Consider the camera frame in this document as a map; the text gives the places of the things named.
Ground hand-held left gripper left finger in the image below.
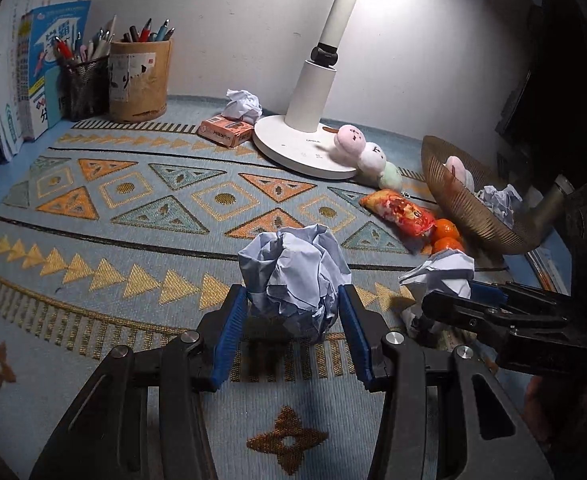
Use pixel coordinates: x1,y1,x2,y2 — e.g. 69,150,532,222
28,284,249,480

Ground red snack packet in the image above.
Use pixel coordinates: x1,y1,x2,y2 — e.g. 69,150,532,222
359,189,437,253

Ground patterned woven mat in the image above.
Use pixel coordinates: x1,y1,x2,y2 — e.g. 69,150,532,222
0,95,549,480

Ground small orange cardboard box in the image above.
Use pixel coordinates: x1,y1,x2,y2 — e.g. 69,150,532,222
197,115,254,148

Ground upright books and booklets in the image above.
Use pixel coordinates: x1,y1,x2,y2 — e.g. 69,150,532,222
0,0,89,163

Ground blue and white book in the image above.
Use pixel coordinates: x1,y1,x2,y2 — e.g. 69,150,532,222
21,0,92,142

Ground amber glass bowl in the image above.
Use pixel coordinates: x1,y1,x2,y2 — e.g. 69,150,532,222
420,135,557,256

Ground black mesh pen holder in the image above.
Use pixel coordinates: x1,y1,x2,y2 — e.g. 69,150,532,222
62,55,112,122

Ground bamboo pen holder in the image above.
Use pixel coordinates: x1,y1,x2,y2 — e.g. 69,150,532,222
108,39,173,123

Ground white desk lamp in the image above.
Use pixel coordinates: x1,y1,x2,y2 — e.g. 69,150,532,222
252,0,367,179

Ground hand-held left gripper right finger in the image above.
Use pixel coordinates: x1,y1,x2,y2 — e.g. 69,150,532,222
338,284,557,480

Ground three-ball dango plush toy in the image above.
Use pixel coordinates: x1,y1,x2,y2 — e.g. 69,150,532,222
334,124,404,192

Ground bunch of pens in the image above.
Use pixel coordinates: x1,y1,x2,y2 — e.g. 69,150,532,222
48,15,119,66
114,17,177,43

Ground white paper ball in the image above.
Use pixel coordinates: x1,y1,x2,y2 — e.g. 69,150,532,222
238,225,353,345
222,89,264,122
476,185,523,228
398,250,475,346

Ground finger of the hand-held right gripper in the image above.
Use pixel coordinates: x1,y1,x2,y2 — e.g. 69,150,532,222
421,290,529,336
468,280,569,312

